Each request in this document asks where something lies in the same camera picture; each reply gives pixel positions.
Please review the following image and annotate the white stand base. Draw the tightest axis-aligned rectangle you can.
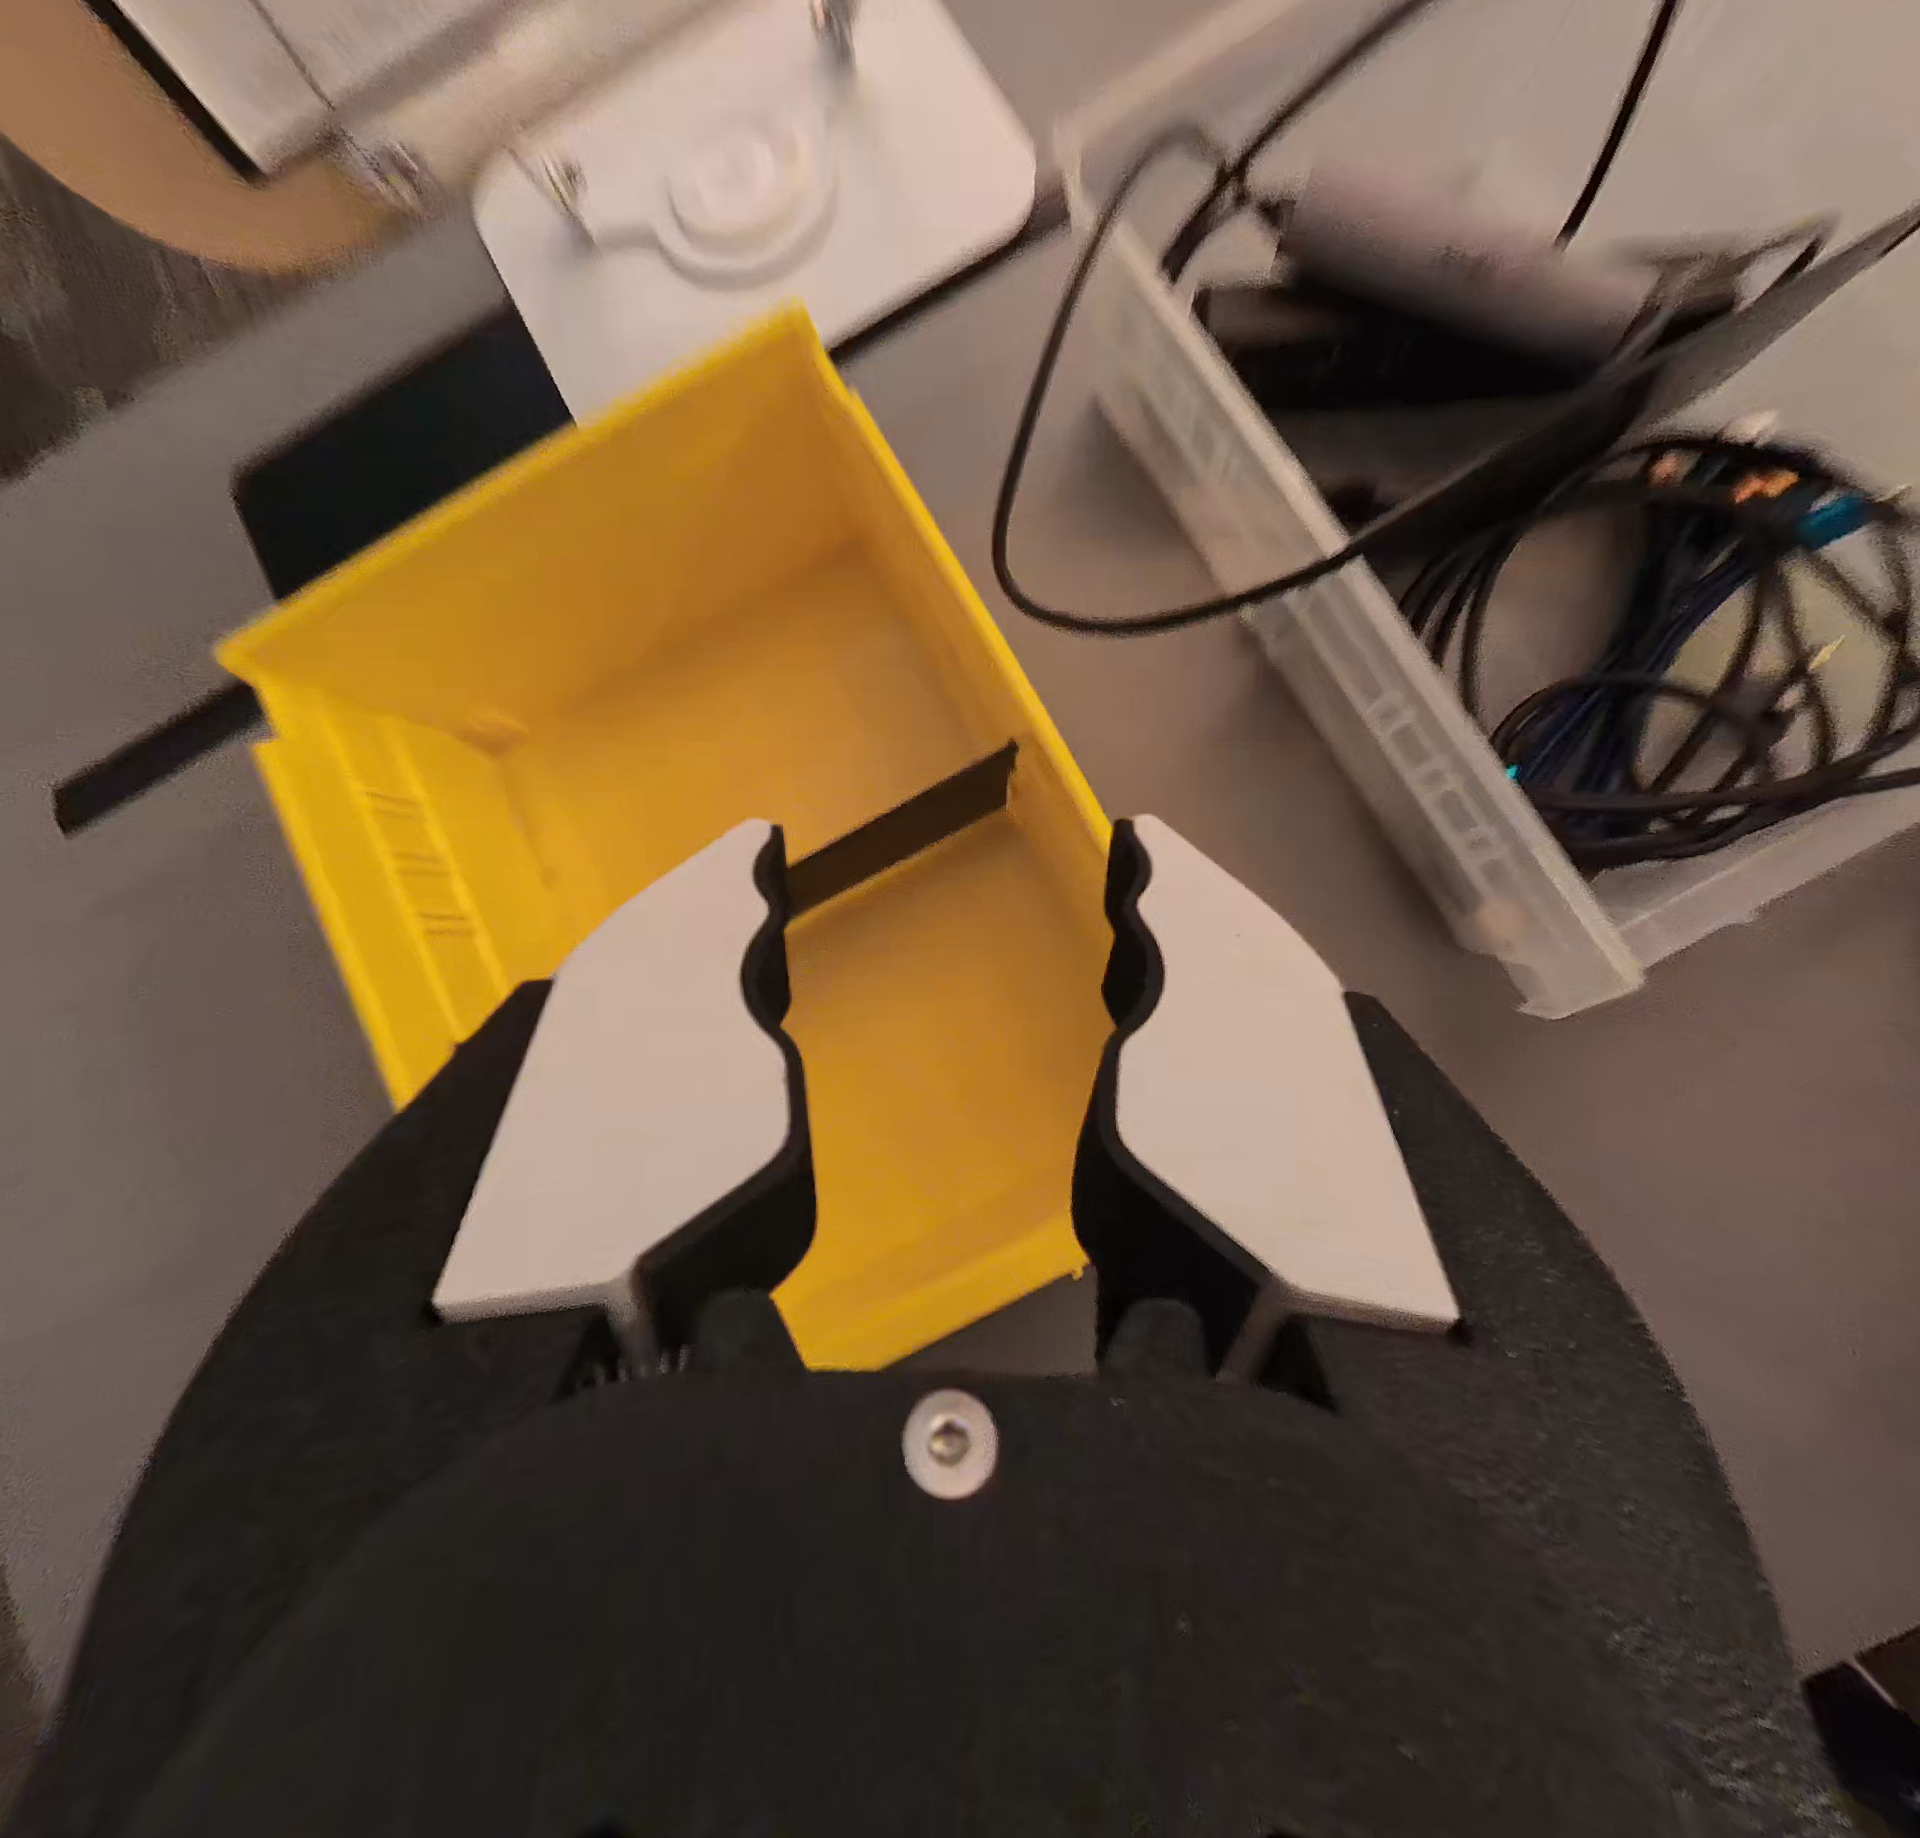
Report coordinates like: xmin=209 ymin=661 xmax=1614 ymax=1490
xmin=471 ymin=0 xmax=1039 ymax=415

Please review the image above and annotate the blue braided cable bundle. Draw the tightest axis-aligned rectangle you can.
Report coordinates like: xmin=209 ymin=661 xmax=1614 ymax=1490
xmin=1492 ymin=492 xmax=1877 ymax=821

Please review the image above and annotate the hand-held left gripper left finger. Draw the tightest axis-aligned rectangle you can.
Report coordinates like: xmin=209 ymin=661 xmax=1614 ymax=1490
xmin=430 ymin=818 xmax=822 ymax=1330

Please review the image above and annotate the gold-plug black usb cable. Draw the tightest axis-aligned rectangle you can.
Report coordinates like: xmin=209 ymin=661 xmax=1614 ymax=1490
xmin=1641 ymin=453 xmax=1801 ymax=507

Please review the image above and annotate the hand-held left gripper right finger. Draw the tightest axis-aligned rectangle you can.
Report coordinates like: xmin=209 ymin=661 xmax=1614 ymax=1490
xmin=1071 ymin=814 xmax=1463 ymax=1366

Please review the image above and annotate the yellow plastic bin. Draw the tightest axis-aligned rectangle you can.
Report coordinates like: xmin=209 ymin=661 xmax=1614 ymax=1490
xmin=214 ymin=299 xmax=1125 ymax=1370

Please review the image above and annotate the tangle of black cables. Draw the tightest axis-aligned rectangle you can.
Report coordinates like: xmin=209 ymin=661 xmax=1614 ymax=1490
xmin=1401 ymin=419 xmax=1920 ymax=871

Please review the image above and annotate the clear plastic bin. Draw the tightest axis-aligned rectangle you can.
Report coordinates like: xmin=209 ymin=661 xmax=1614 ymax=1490
xmin=1050 ymin=0 xmax=1920 ymax=1021

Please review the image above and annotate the black flat pad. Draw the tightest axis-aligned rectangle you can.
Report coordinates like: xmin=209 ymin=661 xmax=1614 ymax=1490
xmin=231 ymin=299 xmax=579 ymax=601

